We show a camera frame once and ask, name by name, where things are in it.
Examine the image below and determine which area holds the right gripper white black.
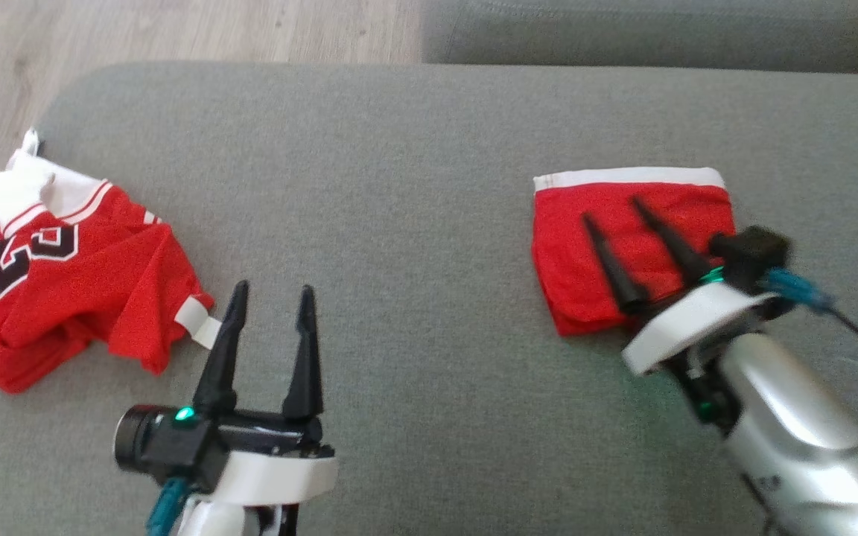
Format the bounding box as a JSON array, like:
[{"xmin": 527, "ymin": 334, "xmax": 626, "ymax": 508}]
[{"xmin": 582, "ymin": 196, "xmax": 781, "ymax": 438}]

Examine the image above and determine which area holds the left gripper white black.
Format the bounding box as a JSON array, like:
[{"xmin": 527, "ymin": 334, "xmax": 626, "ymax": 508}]
[{"xmin": 192, "ymin": 280, "xmax": 339, "ymax": 508}]

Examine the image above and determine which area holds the red shorts white waistband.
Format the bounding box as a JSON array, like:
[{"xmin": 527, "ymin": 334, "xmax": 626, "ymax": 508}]
[{"xmin": 532, "ymin": 167, "xmax": 737, "ymax": 337}]

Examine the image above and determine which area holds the red basketball jersey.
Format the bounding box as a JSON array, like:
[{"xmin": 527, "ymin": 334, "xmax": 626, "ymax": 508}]
[{"xmin": 0, "ymin": 128, "xmax": 223, "ymax": 394}]

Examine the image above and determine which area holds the grey sofa seat cushion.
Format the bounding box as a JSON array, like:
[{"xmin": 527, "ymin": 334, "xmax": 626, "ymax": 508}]
[{"xmin": 422, "ymin": 0, "xmax": 858, "ymax": 75}]

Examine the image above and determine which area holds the large grey sofa ottoman cushion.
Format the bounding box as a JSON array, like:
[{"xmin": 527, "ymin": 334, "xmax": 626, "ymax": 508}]
[{"xmin": 0, "ymin": 61, "xmax": 858, "ymax": 536}]

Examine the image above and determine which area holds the blue right camera cable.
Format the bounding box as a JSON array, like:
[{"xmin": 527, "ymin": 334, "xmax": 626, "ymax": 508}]
[{"xmin": 763, "ymin": 268, "xmax": 858, "ymax": 357}]

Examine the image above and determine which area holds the blue camera cable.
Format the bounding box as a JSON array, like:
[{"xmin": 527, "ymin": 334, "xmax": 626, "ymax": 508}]
[
  {"xmin": 146, "ymin": 476, "xmax": 193, "ymax": 536},
  {"xmin": 763, "ymin": 268, "xmax": 858, "ymax": 357}
]

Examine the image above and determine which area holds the blue left camera cable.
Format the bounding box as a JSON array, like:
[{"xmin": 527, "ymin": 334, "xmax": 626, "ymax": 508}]
[{"xmin": 146, "ymin": 476, "xmax": 193, "ymax": 536}]

